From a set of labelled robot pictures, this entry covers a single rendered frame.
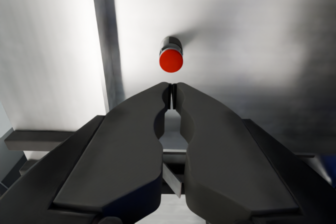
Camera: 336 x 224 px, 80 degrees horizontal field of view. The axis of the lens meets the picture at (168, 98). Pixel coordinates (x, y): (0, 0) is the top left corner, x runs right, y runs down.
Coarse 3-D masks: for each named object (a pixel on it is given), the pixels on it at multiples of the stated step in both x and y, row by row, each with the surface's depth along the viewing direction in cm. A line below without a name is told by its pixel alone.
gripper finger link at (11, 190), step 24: (96, 120) 8; (72, 144) 7; (48, 168) 6; (72, 168) 6; (24, 192) 5; (48, 192) 5; (0, 216) 5; (24, 216) 5; (48, 216) 5; (72, 216) 5; (96, 216) 5
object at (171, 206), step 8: (168, 192) 28; (184, 192) 28; (168, 200) 34; (176, 200) 34; (184, 200) 34; (160, 208) 35; (168, 208) 35; (176, 208) 35; (184, 208) 35; (152, 216) 37; (160, 216) 37; (168, 216) 37; (176, 216) 37; (184, 216) 37; (192, 216) 37
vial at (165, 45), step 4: (168, 36) 20; (172, 36) 20; (164, 40) 19; (168, 40) 19; (160, 44) 20; (164, 44) 18; (168, 44) 18; (172, 44) 18; (176, 44) 18; (160, 48) 18; (164, 48) 18; (168, 48) 17; (172, 48) 17; (176, 48) 18; (180, 48) 18; (160, 52) 18; (180, 52) 17
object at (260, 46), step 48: (96, 0) 17; (144, 0) 19; (192, 0) 19; (240, 0) 19; (288, 0) 19; (96, 48) 18; (144, 48) 21; (192, 48) 21; (240, 48) 21; (288, 48) 21; (240, 96) 24; (288, 96) 24; (288, 144) 25
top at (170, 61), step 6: (162, 54) 17; (168, 54) 17; (174, 54) 17; (180, 54) 17; (162, 60) 17; (168, 60) 17; (174, 60) 17; (180, 60) 17; (162, 66) 17; (168, 66) 17; (174, 66) 17; (180, 66) 17
